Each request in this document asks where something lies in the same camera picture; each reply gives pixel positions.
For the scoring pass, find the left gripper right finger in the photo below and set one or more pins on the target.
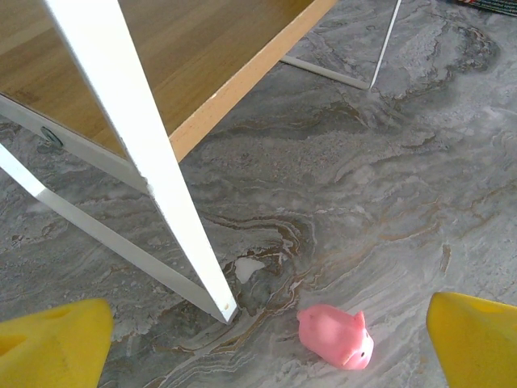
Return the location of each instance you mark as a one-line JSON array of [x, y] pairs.
[[480, 347]]

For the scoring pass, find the wooden shelf with white frame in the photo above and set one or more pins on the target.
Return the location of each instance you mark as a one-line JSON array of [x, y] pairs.
[[182, 48]]

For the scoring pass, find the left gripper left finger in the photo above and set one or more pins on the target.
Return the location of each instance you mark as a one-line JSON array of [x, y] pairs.
[[52, 347]]

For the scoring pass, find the pink plastic pig toy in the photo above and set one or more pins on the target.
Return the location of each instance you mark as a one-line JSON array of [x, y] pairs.
[[331, 331]]

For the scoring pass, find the dark striped packet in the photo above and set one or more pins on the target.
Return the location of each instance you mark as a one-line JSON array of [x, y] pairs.
[[497, 6]]

